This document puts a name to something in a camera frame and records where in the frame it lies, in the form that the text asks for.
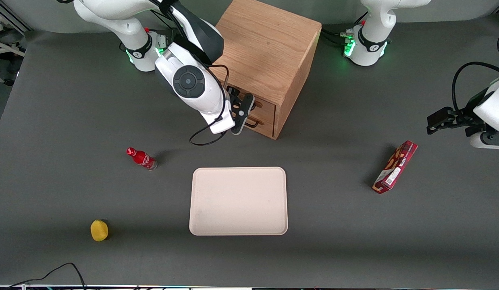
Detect wooden drawer cabinet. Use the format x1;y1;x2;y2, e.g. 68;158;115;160
209;0;322;140

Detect beige plastic tray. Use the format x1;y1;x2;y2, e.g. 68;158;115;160
189;167;289;236

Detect black cable on table edge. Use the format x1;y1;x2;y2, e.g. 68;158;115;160
8;263;87;290

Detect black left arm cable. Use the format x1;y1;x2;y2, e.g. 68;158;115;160
452;62;499;113

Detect aluminium frame rail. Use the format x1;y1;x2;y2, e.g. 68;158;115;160
0;0;32;33

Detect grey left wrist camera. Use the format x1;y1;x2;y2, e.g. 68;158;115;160
469;131;499;150

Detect yellow lemon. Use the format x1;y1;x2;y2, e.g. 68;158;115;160
90;220;109;242

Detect red snack box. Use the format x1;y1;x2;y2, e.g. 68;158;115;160
372;140;418;195

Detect white wheeled stand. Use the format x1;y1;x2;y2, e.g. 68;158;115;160
0;10;28;86

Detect small red bottle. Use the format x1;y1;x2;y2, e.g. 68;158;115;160
126;147;158;171

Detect black right base cables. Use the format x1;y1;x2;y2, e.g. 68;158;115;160
147;9;173;47

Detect black left base cables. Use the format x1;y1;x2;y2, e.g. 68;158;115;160
320;12;369;47

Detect black base cables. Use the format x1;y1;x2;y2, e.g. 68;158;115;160
320;12;369;47
147;9;173;47

